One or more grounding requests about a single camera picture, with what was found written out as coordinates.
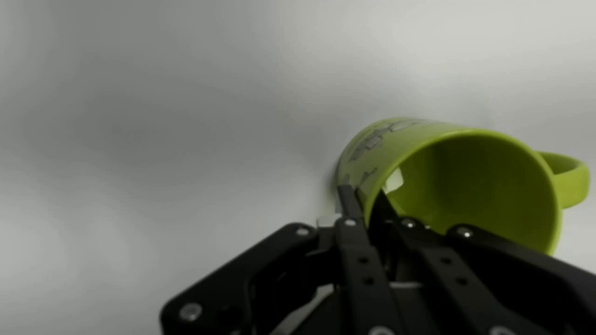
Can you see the green ceramic mug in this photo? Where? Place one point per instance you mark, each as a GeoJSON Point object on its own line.
{"type": "Point", "coordinates": [445, 174]}

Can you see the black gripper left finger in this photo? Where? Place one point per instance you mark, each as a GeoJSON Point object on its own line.
{"type": "Point", "coordinates": [257, 290]}

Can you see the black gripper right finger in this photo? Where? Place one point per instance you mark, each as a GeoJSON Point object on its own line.
{"type": "Point", "coordinates": [471, 282]}

